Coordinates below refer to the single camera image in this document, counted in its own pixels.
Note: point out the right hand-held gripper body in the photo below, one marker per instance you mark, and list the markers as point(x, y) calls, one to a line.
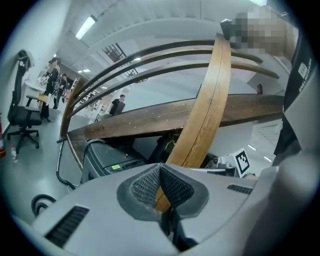
point(241, 162)

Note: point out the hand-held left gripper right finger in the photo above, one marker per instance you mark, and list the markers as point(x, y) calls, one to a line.
point(217, 207)

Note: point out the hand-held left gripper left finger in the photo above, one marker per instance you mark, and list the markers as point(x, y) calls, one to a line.
point(100, 212)

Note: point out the grey floor scrubber machine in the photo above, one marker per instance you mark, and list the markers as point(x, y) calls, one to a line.
point(112, 155)

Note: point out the person's black shirt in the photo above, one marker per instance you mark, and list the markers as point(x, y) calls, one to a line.
point(297, 100)

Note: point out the clear plastic bottle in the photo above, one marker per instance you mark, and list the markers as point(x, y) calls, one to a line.
point(13, 153)

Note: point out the red fire extinguisher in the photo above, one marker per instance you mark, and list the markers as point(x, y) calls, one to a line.
point(2, 142)

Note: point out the black office chair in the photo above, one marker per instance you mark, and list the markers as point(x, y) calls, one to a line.
point(23, 117)

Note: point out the person's head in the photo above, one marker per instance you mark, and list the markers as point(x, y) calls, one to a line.
point(265, 32)

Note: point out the ceiling strip light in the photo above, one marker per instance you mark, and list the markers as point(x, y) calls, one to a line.
point(86, 27)

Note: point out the curved wooden frame piece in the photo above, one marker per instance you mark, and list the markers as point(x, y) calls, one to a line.
point(162, 53)

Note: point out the black head-worn camera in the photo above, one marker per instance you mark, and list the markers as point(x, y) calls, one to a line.
point(227, 28)

